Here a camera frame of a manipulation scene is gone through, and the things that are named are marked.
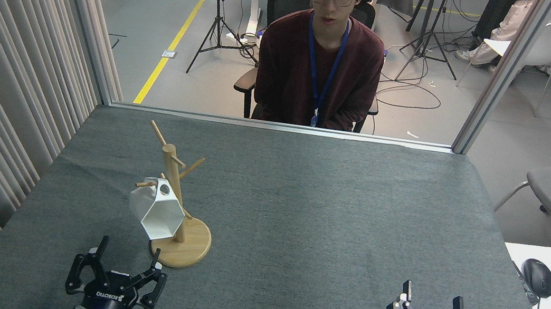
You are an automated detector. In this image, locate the white hexagonal cup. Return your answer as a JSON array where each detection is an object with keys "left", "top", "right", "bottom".
[{"left": 124, "top": 174, "right": 191, "bottom": 245}]

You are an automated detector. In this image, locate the wooden cup rack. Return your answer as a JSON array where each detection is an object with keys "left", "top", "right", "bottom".
[{"left": 125, "top": 119, "right": 226, "bottom": 273}]

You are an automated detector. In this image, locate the black computer mouse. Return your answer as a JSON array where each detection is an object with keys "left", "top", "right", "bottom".
[{"left": 519, "top": 257, "right": 551, "bottom": 299}]

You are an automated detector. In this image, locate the grey felt table cloth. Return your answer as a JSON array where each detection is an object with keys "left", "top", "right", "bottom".
[{"left": 0, "top": 91, "right": 551, "bottom": 309}]

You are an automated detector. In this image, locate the black tripod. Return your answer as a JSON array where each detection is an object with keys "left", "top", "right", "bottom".
[
  {"left": 186, "top": 0, "right": 270, "bottom": 83},
  {"left": 395, "top": 0, "right": 467, "bottom": 88}
]

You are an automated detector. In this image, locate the white standing desk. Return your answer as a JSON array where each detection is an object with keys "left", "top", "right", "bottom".
[{"left": 217, "top": 0, "right": 281, "bottom": 63}]

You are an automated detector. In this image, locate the seated person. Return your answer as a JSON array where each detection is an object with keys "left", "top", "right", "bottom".
[{"left": 452, "top": 0, "right": 551, "bottom": 80}]

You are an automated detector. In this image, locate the black office chair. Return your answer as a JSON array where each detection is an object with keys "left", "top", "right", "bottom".
[{"left": 230, "top": 0, "right": 394, "bottom": 136}]

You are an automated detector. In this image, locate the silver frame post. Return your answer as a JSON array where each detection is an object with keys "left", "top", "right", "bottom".
[
  {"left": 37, "top": 0, "right": 127, "bottom": 105},
  {"left": 451, "top": 0, "right": 548, "bottom": 163}
]

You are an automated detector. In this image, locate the blue lanyard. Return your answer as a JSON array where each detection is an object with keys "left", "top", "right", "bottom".
[{"left": 296, "top": 12, "right": 352, "bottom": 131}]

